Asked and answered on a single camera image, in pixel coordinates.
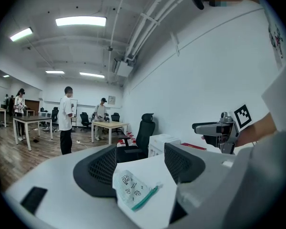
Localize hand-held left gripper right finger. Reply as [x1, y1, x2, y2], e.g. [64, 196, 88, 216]
[164, 142, 236, 208]

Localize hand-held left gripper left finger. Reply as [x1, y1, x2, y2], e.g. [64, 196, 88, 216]
[2, 144, 139, 229]

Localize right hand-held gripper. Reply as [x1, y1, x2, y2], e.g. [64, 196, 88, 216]
[192, 104, 253, 154]

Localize clear printed zip pouch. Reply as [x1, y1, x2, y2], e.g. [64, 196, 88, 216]
[112, 169, 163, 212]

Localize person's right forearm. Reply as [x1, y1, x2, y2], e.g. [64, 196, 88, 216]
[235, 112, 277, 147]

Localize red packet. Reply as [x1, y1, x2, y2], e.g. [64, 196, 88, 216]
[180, 142, 207, 152]

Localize white appliance box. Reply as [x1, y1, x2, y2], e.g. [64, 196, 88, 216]
[148, 134, 182, 158]

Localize dark-topped table with white legs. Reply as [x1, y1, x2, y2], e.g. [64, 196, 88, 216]
[13, 115, 53, 152]

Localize light wooden table white legs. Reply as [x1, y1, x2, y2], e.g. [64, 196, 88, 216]
[91, 121, 130, 146]

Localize pile of red white packaging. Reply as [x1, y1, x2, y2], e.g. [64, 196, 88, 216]
[118, 131, 137, 145]

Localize white whiteboard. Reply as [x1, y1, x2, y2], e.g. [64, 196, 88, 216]
[60, 98, 78, 119]

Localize brown wooden door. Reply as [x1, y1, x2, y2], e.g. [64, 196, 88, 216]
[25, 100, 40, 116]

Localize white ceiling air conditioner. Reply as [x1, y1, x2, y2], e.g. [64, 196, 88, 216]
[113, 57, 134, 78]

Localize white ceiling pipe run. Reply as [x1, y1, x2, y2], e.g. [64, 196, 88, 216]
[123, 0, 194, 64]

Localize person's white printed t-shirt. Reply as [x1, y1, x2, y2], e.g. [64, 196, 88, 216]
[240, 0, 286, 70]

